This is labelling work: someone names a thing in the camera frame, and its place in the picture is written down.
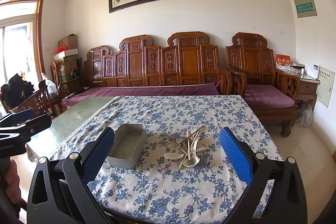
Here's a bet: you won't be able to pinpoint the white ceramic spoon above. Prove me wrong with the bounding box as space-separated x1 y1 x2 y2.
182 143 200 167
164 147 206 160

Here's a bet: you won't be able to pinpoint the dark wooden chopstick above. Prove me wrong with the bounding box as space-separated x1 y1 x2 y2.
174 125 204 147

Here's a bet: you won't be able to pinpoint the white plastic fork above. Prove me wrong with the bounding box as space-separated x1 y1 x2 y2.
187 125 197 162

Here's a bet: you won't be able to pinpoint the person's left hand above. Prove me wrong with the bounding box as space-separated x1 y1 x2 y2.
6 160 21 203

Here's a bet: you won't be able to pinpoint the wooden chair with black bag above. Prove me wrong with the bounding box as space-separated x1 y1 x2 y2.
1 74 63 117

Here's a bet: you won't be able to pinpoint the metal rectangular tray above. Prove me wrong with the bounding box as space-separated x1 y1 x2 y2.
106 123 147 169

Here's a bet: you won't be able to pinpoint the stacked cardboard boxes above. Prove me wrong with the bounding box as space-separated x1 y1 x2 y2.
53 34 79 83

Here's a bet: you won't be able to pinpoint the blue floral tablecloth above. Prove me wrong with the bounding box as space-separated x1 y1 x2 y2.
50 96 281 223

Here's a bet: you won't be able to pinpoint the carved wooden armchair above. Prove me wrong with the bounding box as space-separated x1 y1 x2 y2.
226 32 300 137

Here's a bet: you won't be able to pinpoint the purple armchair cushion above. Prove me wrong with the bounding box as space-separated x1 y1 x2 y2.
244 85 295 109

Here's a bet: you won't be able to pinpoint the wooden side table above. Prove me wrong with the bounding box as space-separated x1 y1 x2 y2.
280 69 320 111

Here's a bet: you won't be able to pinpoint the purple sofa cushion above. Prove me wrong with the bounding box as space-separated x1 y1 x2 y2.
62 83 220 107

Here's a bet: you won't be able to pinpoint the red gift box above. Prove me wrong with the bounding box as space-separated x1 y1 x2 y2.
275 53 291 69

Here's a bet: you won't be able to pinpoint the carved wooden sofa bench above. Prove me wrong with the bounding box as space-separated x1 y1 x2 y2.
83 31 232 95

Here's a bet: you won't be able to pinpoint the white wall distribution box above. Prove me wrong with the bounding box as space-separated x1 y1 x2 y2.
317 66 335 107

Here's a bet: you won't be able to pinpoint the wall electrical panel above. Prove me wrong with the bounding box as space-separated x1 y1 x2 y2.
294 0 317 18

